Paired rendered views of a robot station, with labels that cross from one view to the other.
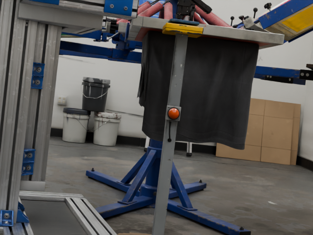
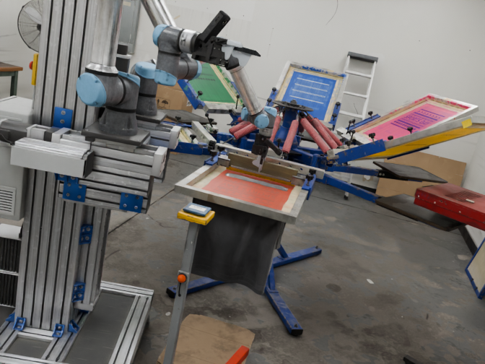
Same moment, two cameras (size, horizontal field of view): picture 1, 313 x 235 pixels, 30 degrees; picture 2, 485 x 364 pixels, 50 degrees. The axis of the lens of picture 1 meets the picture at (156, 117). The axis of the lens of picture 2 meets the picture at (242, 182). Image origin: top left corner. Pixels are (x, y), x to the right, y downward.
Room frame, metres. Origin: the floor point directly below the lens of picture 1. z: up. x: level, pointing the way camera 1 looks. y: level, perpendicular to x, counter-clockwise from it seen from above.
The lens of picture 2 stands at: (0.06, -0.75, 1.72)
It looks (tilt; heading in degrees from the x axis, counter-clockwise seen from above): 16 degrees down; 15
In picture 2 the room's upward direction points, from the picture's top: 12 degrees clockwise
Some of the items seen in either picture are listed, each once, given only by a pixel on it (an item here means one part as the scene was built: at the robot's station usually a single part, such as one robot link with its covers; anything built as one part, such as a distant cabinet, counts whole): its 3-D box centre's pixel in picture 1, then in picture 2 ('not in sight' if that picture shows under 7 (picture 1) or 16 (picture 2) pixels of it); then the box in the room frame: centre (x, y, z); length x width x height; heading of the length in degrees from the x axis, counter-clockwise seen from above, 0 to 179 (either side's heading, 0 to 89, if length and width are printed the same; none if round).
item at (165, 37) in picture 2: not in sight; (171, 38); (1.68, 0.02, 1.65); 0.11 x 0.08 x 0.09; 82
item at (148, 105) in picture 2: not in sight; (142, 102); (2.31, 0.42, 1.31); 0.15 x 0.15 x 0.10
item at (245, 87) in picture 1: (197, 91); (229, 243); (2.33, -0.15, 0.74); 0.45 x 0.03 x 0.43; 95
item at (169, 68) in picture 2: not in sight; (169, 68); (1.69, 0.01, 1.55); 0.11 x 0.08 x 0.11; 172
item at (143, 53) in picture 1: (149, 73); not in sight; (2.55, 0.05, 0.79); 0.46 x 0.09 x 0.33; 5
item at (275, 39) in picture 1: (194, 37); (251, 184); (2.62, -0.13, 0.97); 0.79 x 0.58 x 0.04; 5
